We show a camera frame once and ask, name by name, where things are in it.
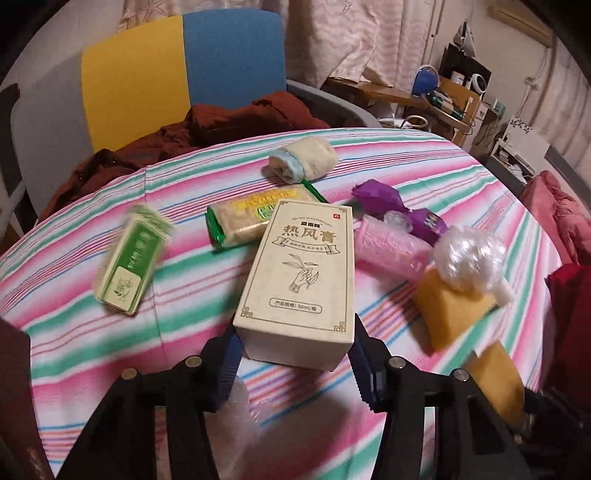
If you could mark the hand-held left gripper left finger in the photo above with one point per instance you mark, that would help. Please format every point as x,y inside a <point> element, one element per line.
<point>228,369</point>

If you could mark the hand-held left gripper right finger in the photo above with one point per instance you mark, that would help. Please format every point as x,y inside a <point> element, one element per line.
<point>367,378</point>

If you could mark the beige printed carton box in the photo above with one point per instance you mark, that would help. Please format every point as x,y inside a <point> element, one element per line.
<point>295,277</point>

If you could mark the small green carton box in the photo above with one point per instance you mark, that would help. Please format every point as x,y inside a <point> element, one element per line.
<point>129,263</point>

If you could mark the green cracker packet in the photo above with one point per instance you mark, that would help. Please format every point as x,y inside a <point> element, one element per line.
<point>235,221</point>

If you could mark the purple snack packet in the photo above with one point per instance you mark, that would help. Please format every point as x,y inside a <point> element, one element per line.
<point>429,224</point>
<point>376,196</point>

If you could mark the cream cloth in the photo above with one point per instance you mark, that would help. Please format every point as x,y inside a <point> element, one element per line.
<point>309,157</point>

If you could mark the clear plastic bag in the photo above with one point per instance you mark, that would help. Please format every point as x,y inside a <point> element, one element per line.
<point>249,415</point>

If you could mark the yellow sponge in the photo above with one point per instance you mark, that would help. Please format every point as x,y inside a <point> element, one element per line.
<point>448,314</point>
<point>498,383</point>

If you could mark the pink bubble wrap roll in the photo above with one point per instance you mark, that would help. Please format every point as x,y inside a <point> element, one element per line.
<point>392,249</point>

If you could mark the white crumpled plastic wrap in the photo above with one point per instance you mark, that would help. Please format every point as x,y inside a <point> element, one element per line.
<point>468,258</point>

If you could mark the clear plastic wrapper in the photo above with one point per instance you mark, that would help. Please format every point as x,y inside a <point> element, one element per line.
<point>397,221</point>

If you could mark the maroon box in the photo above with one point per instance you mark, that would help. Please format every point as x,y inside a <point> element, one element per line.
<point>18,406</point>

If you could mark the red cloth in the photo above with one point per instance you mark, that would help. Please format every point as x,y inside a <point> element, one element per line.
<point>572,314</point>

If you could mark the striped bed sheet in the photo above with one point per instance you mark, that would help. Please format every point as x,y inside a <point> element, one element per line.
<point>461,184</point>

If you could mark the maroon clothing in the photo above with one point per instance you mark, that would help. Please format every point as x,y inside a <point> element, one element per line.
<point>240,115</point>

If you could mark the pink quilted jacket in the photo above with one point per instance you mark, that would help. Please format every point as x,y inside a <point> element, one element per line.
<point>563,212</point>

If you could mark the white drawer cabinet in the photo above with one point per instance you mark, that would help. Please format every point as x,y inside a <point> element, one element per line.
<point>517,147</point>

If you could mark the wooden desk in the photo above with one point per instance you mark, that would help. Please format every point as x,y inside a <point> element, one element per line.
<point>383,90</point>

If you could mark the wooden shelf unit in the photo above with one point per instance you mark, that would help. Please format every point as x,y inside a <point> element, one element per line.
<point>461,104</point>

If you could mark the blue yellow grey chair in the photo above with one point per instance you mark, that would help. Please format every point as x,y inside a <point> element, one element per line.
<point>231,55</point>

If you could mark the black storage box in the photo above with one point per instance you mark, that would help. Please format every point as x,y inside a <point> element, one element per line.
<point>457,60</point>

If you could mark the pink patterned curtain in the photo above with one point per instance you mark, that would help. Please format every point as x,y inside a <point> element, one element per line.
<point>152,9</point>
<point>369,37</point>

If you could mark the air conditioner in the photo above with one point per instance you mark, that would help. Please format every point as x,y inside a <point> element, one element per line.
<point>521,23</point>

